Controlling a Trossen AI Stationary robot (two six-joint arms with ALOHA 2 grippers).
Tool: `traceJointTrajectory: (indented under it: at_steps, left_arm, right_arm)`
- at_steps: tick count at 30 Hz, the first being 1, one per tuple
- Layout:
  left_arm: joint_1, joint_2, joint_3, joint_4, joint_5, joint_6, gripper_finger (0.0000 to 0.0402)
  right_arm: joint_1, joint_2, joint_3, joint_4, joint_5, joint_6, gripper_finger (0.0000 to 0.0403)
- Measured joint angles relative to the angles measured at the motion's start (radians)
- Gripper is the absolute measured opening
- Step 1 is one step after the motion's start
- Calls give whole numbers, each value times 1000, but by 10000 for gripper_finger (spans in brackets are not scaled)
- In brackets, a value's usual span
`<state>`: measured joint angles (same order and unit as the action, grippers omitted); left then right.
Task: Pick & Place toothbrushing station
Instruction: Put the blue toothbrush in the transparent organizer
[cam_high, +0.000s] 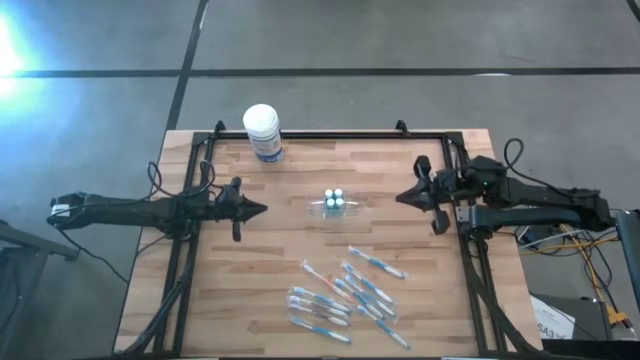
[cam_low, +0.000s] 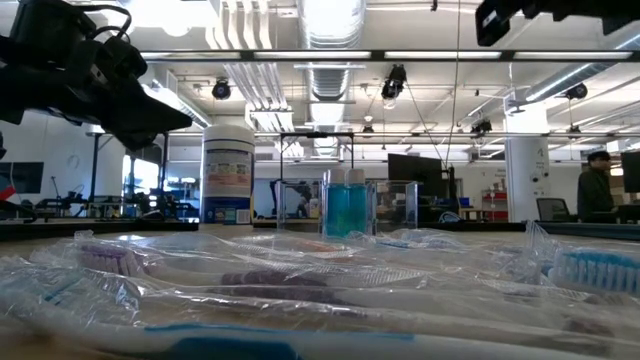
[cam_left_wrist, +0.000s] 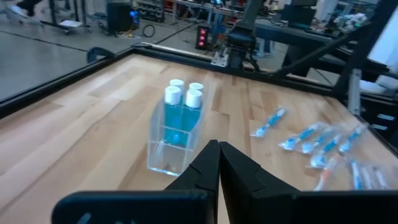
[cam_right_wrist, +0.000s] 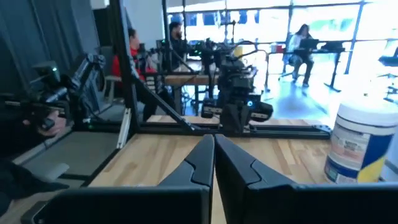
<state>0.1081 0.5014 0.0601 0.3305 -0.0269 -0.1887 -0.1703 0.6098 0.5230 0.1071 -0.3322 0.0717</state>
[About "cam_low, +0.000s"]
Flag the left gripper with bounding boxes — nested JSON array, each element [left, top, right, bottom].
[[29, 42, 194, 152]]

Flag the orange white toothbrush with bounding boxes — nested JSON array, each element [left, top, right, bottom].
[[279, 238, 366, 256]]

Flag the blue white toothbrush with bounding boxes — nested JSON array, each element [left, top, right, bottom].
[[369, 234, 471, 254], [0, 272, 621, 360], [399, 227, 506, 251], [519, 219, 640, 301]]

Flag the white wipes canister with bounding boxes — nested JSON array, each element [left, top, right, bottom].
[[199, 123, 257, 226]]

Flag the white ceiling conduit bundle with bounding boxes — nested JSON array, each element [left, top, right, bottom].
[[207, 0, 296, 132]]

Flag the purple white wrapped toothbrush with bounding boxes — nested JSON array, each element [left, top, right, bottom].
[[29, 259, 640, 351], [74, 242, 431, 291]]

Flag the white building column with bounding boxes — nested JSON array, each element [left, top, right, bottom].
[[503, 102, 554, 224]]

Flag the black computer monitor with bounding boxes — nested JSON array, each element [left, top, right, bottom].
[[619, 151, 640, 194], [387, 153, 445, 197]]

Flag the red shelf unit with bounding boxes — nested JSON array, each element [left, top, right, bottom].
[[481, 188, 510, 222]]

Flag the person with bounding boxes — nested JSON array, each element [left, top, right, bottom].
[[577, 149, 619, 224]]

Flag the black office chair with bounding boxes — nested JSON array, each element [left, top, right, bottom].
[[535, 197, 571, 223]]

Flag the clear acrylic organizer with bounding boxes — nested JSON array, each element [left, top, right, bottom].
[[274, 178, 420, 236]]

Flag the black overhead frame beam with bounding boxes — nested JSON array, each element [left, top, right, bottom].
[[142, 48, 640, 63]]

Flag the black metal stand frame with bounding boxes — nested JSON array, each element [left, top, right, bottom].
[[278, 131, 356, 231], [87, 127, 170, 217]]

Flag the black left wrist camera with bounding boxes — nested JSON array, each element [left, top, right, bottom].
[[99, 35, 150, 80]]

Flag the silver round ventilation duct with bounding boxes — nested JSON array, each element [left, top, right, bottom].
[[297, 0, 369, 104], [522, 29, 640, 104]]

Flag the black ceiling-mounted camera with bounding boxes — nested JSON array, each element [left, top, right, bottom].
[[565, 82, 590, 101], [211, 78, 233, 101], [469, 117, 494, 137]]

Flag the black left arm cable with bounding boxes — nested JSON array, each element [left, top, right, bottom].
[[79, 3, 134, 47]]

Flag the black overhead rig camera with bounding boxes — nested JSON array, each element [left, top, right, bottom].
[[379, 63, 409, 101]]

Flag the black aluminium table frame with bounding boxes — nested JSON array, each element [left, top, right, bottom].
[[0, 217, 640, 243]]

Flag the dark wall screen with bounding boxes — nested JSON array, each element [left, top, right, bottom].
[[0, 161, 45, 195]]

